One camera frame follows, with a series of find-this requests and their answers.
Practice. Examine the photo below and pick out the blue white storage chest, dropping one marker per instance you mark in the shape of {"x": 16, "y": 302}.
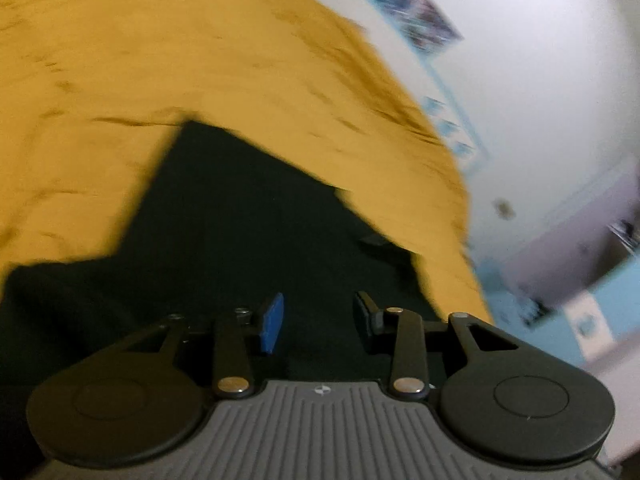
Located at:
{"x": 574, "y": 290}

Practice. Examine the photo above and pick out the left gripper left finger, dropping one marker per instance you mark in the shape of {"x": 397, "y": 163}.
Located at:
{"x": 245, "y": 340}

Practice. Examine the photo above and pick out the orange quilted bed cover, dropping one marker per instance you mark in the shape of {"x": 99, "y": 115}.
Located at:
{"x": 92, "y": 91}

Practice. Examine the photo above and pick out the anime wall posters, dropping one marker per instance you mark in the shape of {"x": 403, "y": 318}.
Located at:
{"x": 421, "y": 22}

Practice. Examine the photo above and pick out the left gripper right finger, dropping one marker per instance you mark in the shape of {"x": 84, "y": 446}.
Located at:
{"x": 398, "y": 333}

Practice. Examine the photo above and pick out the white blue headboard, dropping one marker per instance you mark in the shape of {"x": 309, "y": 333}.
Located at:
{"x": 420, "y": 80}

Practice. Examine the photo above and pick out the beige wall switch plate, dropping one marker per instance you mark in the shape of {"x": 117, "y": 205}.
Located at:
{"x": 504, "y": 209}

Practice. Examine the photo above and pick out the black long-sleeve sweater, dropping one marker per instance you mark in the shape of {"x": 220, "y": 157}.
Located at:
{"x": 222, "y": 225}

